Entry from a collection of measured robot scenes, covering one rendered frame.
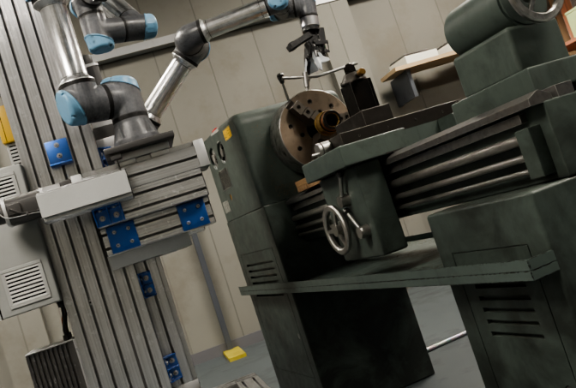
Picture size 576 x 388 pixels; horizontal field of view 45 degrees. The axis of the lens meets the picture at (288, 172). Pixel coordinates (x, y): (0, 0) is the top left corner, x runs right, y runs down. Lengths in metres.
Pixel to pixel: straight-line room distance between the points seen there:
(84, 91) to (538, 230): 1.43
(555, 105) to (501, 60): 0.21
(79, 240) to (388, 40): 4.02
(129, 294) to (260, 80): 3.42
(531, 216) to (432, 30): 4.77
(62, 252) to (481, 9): 1.52
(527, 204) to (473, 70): 0.43
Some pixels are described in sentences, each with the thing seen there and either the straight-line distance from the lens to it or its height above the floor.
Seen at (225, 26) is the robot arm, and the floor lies 1.57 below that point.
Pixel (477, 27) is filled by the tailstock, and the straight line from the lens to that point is 1.72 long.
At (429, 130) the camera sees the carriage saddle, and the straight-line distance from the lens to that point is 2.17.
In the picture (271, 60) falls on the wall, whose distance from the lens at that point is 5.67.
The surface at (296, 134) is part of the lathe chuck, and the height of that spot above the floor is 1.08.
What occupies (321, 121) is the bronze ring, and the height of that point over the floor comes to 1.09.
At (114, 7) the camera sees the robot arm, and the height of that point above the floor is 1.55.
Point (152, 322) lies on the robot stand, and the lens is 2.50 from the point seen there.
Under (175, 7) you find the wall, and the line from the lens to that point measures 5.72.
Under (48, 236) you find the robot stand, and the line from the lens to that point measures 2.46.
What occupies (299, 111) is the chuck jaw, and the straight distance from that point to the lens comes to 2.68.
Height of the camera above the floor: 0.77
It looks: 4 degrees up
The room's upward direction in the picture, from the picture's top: 18 degrees counter-clockwise
